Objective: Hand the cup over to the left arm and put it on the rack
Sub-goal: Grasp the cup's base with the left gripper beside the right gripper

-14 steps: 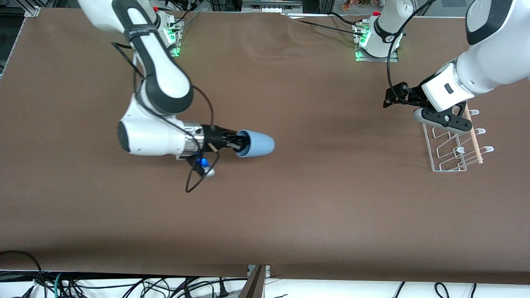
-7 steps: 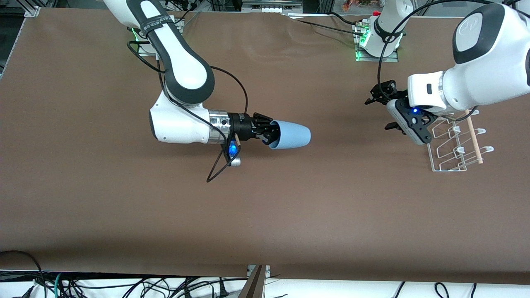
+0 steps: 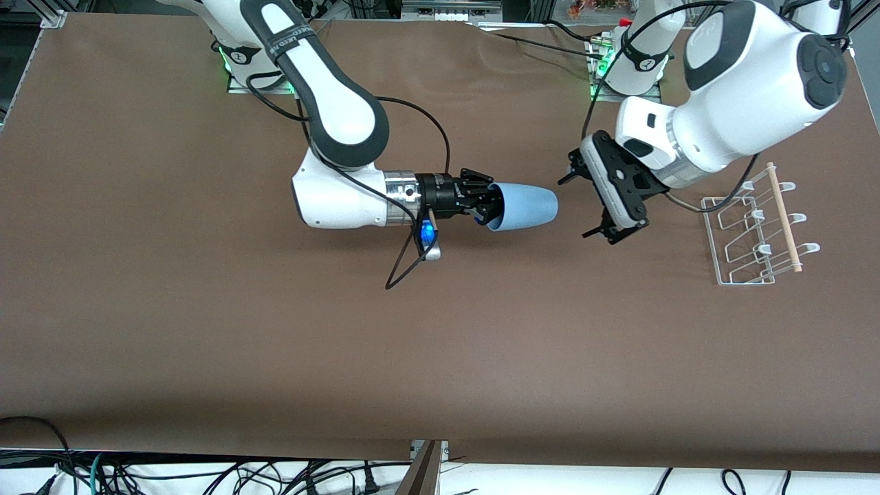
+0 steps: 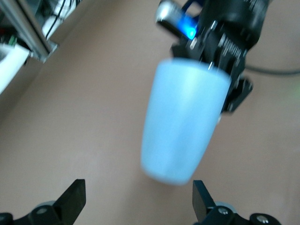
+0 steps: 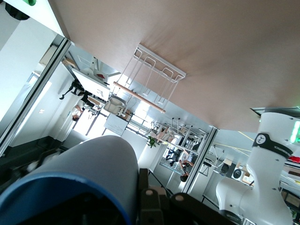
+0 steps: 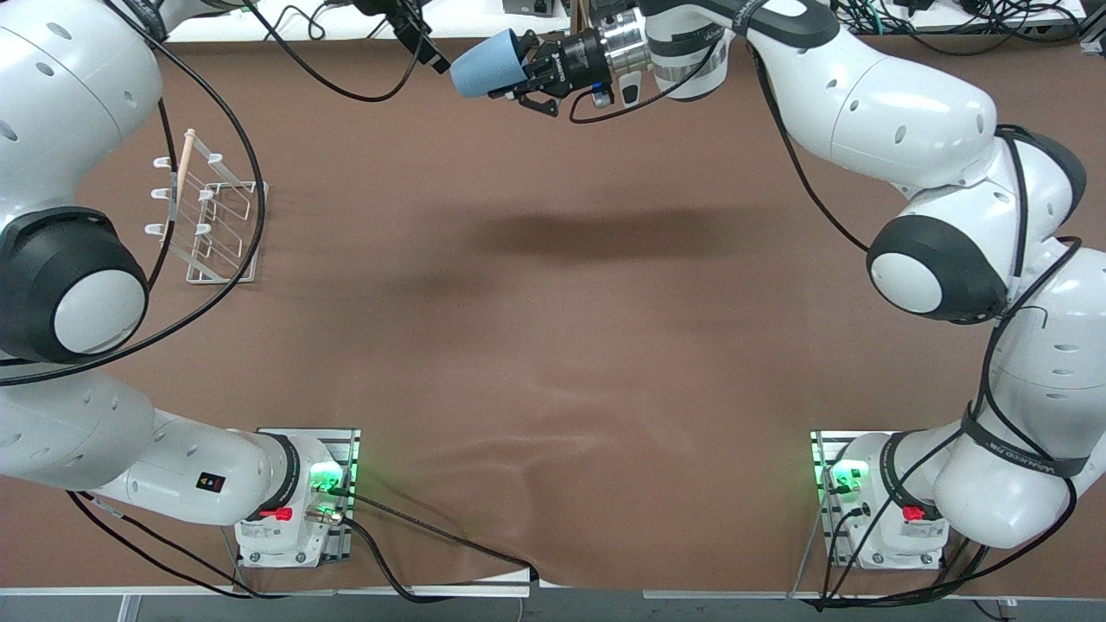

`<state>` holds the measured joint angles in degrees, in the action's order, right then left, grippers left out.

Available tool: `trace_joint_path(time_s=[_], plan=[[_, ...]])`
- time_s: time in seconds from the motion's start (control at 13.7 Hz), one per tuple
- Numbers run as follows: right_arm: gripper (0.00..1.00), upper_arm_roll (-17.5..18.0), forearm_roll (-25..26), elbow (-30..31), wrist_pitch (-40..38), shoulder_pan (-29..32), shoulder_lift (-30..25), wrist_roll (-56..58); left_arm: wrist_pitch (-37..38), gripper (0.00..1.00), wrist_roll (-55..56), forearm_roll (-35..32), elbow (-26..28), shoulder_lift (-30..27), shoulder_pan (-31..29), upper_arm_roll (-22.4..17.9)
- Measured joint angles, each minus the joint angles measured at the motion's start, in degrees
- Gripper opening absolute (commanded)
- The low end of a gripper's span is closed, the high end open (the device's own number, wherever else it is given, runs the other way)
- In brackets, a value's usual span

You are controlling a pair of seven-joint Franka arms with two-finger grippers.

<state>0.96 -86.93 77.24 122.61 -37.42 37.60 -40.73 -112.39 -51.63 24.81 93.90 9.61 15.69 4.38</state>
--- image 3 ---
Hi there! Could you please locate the light blue cup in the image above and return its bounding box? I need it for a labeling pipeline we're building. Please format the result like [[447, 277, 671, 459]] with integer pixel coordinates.
[[487, 182, 559, 232]]

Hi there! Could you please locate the brown table cover sheet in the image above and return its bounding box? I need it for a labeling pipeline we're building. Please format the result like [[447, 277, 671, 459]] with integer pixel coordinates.
[[0, 12, 880, 475]]

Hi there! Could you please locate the orange background clutter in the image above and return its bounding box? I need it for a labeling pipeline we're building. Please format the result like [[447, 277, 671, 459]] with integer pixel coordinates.
[[567, 0, 623, 20]]

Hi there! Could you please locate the grey power strip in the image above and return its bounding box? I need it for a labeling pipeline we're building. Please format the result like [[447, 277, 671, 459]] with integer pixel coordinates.
[[401, 0, 504, 23]]

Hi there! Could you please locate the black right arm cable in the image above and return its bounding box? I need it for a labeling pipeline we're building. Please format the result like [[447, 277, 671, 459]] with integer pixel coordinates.
[[244, 69, 453, 228]]

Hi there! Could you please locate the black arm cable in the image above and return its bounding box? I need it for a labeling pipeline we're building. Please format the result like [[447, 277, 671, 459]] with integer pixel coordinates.
[[581, 0, 733, 142], [244, 69, 453, 228]]

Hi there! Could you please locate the thin left camera cable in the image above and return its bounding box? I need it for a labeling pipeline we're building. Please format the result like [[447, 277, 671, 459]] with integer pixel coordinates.
[[661, 155, 760, 214]]

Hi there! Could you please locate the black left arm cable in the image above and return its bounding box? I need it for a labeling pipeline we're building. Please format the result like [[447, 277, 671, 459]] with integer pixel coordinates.
[[581, 0, 733, 142]]

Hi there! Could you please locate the black right camera cable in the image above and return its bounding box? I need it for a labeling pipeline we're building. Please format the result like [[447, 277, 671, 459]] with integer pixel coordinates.
[[384, 219, 442, 290]]

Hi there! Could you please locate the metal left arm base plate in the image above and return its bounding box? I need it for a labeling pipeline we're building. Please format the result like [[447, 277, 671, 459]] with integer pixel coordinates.
[[589, 41, 664, 105]]

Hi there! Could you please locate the black cable across table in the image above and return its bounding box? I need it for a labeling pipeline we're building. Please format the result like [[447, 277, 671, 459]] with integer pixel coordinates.
[[471, 19, 606, 63]]

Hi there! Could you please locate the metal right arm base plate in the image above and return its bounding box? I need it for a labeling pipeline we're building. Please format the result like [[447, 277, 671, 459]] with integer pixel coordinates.
[[225, 65, 301, 95]]

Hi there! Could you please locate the brown wooden post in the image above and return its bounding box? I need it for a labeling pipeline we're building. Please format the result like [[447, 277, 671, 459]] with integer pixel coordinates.
[[394, 440, 449, 495]]

